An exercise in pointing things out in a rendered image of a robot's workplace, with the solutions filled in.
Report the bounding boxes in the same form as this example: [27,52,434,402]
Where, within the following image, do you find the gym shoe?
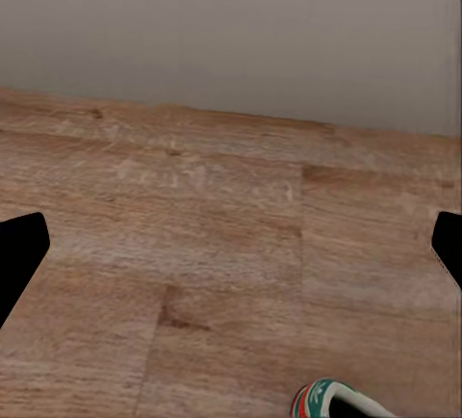
[291,378,398,418]

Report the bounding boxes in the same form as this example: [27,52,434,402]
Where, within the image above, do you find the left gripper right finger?
[431,211,462,289]

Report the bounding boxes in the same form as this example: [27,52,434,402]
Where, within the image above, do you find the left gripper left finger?
[0,212,50,328]

